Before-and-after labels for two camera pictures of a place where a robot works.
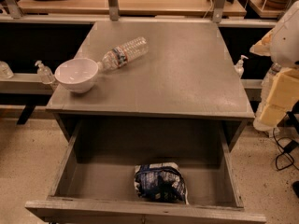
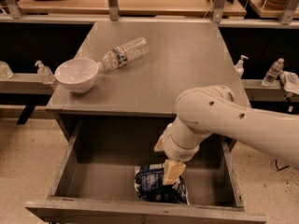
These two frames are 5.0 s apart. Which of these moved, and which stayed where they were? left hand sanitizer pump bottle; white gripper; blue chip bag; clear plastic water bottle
Moved: white gripper
Stayed: blue chip bag; left hand sanitizer pump bottle; clear plastic water bottle
